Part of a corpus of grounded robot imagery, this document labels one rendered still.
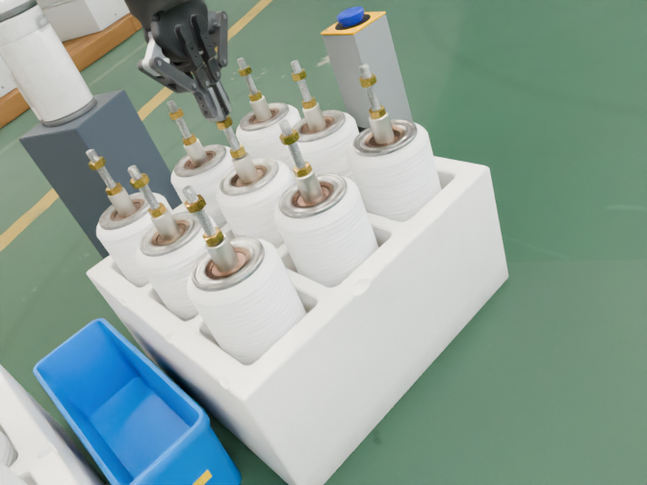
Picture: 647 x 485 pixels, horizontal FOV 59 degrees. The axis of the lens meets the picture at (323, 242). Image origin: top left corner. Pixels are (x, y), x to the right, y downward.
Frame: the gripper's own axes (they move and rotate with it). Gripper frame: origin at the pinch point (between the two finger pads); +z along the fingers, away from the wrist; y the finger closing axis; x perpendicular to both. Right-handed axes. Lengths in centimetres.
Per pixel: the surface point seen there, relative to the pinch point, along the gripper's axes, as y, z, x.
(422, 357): -4.9, 32.6, -19.1
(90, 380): -20.9, 30.4, 24.8
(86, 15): 155, 19, 219
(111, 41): 151, 33, 206
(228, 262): -15.3, 9.2, -8.6
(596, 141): 46, 35, -31
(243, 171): -1.1, 8.6, -0.6
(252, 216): -4.3, 12.7, -2.3
